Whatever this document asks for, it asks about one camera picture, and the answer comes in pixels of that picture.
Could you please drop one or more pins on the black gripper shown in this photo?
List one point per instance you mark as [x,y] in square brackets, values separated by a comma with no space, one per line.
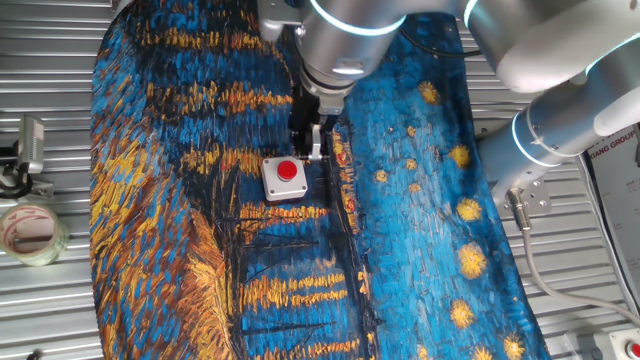
[302,112]

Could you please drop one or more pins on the white box with red button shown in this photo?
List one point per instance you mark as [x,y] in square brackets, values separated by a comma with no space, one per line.
[280,191]

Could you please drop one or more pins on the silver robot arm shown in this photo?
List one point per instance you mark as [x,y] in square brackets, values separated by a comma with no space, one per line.
[540,45]

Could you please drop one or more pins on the starry night painted tablecloth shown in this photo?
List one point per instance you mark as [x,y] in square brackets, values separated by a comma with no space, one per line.
[200,210]

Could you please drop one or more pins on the clear packing tape roll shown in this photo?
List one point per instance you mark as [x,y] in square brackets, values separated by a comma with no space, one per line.
[50,255]

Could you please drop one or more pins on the white poster with red text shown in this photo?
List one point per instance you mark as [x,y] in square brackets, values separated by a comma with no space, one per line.
[620,200]

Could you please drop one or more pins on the small black object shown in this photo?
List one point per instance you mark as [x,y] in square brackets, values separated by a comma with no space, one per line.
[34,355]

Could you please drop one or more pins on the grey emergency stop box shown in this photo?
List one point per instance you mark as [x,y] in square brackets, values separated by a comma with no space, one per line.
[620,345]

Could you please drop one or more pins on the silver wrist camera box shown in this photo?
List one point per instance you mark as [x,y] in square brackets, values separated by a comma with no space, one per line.
[275,17]

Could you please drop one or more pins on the silver camera on stand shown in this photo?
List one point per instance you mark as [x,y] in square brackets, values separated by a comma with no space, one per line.
[31,142]

